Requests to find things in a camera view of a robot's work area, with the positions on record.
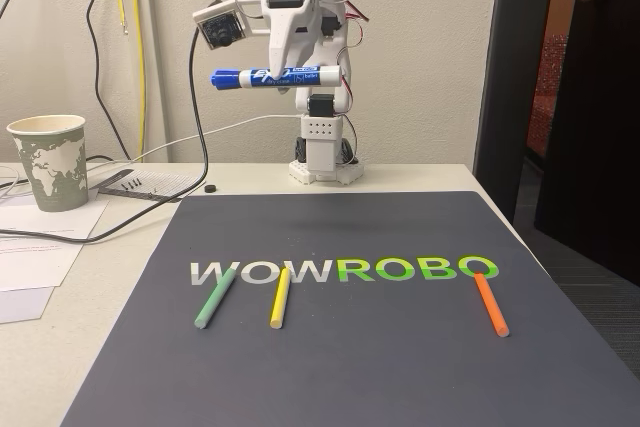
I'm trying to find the blue Expo dry-erase marker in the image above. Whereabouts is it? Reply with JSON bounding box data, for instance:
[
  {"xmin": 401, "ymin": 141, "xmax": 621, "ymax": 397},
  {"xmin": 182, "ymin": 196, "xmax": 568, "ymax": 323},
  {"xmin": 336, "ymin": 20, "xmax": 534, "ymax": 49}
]
[{"xmin": 208, "ymin": 64, "xmax": 344, "ymax": 93}]

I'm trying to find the lined paper sheet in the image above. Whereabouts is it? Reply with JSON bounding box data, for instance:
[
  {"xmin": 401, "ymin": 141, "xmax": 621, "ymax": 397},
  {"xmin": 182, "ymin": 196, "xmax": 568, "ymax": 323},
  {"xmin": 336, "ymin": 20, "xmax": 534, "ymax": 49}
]
[{"xmin": 87, "ymin": 169, "xmax": 207, "ymax": 204}]

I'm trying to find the red patterned fabric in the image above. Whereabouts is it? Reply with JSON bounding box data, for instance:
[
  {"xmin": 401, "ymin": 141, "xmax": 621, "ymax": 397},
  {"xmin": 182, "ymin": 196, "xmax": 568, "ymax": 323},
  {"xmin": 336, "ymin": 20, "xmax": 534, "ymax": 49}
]
[{"xmin": 525, "ymin": 31, "xmax": 570, "ymax": 158}]

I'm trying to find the yellow chalk stick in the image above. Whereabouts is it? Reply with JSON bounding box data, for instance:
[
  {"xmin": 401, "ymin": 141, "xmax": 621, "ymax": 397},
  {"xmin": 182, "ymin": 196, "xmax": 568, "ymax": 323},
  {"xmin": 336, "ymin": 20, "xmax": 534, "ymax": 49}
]
[{"xmin": 268, "ymin": 267, "xmax": 291, "ymax": 331}]

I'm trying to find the paper cup with world map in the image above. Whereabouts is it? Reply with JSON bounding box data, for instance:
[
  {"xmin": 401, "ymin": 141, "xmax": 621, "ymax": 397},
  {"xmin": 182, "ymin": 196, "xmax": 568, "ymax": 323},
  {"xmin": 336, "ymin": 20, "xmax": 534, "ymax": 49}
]
[{"xmin": 5, "ymin": 114, "xmax": 89, "ymax": 213}]

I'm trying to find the green chalk stick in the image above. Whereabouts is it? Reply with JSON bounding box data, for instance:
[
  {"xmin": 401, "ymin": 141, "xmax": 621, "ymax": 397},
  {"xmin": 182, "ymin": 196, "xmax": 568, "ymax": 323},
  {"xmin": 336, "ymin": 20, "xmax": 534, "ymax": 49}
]
[{"xmin": 193, "ymin": 269, "xmax": 237, "ymax": 331}]

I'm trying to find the white printed paper sheet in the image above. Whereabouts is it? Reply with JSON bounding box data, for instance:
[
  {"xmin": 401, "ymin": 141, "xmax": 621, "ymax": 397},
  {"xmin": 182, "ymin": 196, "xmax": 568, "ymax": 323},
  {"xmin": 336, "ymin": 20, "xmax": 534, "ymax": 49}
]
[{"xmin": 0, "ymin": 194, "xmax": 111, "ymax": 253}]

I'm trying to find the dark brown door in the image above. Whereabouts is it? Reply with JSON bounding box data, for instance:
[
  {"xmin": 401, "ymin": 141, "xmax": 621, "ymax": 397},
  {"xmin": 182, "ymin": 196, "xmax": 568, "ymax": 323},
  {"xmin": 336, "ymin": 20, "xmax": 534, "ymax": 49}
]
[{"xmin": 534, "ymin": 0, "xmax": 640, "ymax": 288}]

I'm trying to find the orange chalk stick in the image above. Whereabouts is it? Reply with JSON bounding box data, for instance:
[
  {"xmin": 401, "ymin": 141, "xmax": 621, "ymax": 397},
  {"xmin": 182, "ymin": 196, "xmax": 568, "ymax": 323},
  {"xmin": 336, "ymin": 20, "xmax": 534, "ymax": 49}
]
[{"xmin": 473, "ymin": 272, "xmax": 512, "ymax": 339}]

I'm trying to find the grey WOWROBO mat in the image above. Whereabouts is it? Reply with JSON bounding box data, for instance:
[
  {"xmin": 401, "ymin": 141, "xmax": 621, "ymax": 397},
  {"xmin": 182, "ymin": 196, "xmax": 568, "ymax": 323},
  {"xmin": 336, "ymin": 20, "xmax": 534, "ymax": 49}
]
[{"xmin": 59, "ymin": 190, "xmax": 640, "ymax": 427}]

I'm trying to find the white paper sheet red text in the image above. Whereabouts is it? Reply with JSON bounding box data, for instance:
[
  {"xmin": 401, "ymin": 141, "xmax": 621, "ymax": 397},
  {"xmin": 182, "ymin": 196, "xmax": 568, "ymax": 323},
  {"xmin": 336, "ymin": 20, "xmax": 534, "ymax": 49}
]
[{"xmin": 0, "ymin": 234, "xmax": 84, "ymax": 293}]

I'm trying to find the plain white paper sheet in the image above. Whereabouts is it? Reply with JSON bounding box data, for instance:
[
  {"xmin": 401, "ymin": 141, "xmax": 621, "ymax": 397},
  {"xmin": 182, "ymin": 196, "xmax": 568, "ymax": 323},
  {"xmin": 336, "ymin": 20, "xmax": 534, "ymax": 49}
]
[{"xmin": 0, "ymin": 286, "xmax": 56, "ymax": 324}]

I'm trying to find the white framed camera module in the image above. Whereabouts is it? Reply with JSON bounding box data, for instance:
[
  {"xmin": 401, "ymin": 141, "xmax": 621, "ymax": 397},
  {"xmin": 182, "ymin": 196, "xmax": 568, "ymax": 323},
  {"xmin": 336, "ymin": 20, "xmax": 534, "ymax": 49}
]
[{"xmin": 193, "ymin": 0, "xmax": 250, "ymax": 52}]

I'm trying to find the black camera cable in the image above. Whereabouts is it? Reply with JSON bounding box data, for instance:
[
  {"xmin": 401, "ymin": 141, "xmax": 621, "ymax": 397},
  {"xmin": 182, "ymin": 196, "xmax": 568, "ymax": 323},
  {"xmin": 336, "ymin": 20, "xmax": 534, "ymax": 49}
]
[{"xmin": 0, "ymin": 29, "xmax": 209, "ymax": 244}]

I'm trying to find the long yellow wire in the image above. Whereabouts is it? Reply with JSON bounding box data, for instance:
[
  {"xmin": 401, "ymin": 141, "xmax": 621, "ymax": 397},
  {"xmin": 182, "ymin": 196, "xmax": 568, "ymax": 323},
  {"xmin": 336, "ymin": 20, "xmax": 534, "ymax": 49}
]
[{"xmin": 130, "ymin": 0, "xmax": 149, "ymax": 161}]

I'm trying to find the white cable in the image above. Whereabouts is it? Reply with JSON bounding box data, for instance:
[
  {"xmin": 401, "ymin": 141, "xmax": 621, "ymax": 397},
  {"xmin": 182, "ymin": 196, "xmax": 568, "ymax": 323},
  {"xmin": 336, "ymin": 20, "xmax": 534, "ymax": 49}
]
[{"xmin": 84, "ymin": 114, "xmax": 304, "ymax": 166}]

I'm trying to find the black hanging wall cable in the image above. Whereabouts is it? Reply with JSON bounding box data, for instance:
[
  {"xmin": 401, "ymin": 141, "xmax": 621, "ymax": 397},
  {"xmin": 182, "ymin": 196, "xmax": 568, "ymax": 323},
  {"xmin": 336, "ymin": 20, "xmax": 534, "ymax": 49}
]
[{"xmin": 85, "ymin": 0, "xmax": 134, "ymax": 161}]

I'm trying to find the dark grey door frame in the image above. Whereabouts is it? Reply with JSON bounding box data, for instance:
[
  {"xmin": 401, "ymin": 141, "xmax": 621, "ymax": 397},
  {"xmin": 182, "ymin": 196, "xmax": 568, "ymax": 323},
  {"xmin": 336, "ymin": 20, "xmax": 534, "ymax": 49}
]
[{"xmin": 472, "ymin": 0, "xmax": 559, "ymax": 226}]

